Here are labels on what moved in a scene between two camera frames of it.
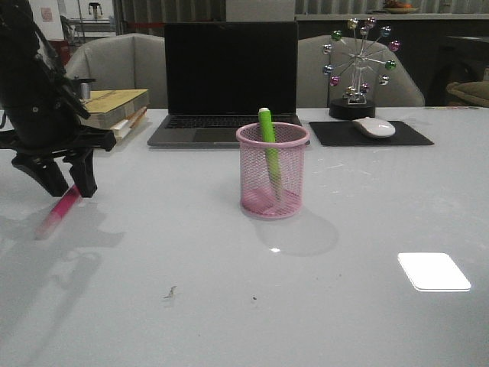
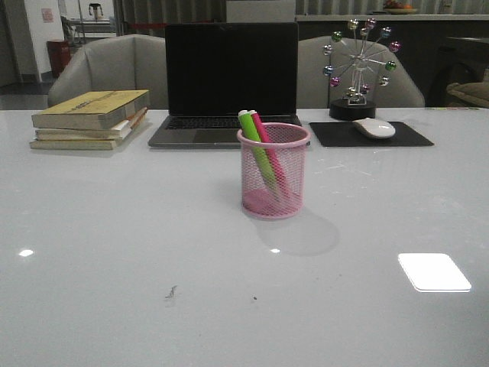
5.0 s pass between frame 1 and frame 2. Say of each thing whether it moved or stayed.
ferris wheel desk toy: stayed
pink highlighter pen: moved
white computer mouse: stayed
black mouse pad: stayed
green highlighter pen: moved
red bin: stayed
